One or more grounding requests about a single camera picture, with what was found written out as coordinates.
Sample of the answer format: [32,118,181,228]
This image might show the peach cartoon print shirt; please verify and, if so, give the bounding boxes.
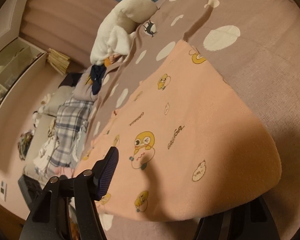
[76,41,281,221]

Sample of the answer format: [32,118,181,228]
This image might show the pink small garment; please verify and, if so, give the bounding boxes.
[54,166,74,178]

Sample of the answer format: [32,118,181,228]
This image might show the plaid grey blanket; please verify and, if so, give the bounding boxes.
[50,97,93,168]

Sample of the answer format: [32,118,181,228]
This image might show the beige pillow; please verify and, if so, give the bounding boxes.
[39,86,74,116]

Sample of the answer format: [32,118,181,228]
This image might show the navy dark garment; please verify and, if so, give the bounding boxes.
[90,64,107,95]

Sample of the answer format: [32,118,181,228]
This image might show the white shelf unit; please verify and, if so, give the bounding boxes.
[0,37,46,105]

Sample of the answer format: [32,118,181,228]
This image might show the straw tassel bundle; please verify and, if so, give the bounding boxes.
[47,48,71,75]

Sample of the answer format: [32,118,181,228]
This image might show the mauve polka dot blanket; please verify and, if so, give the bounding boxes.
[83,0,300,239]

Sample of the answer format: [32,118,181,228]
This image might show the white plush toy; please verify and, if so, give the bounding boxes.
[90,0,158,66]

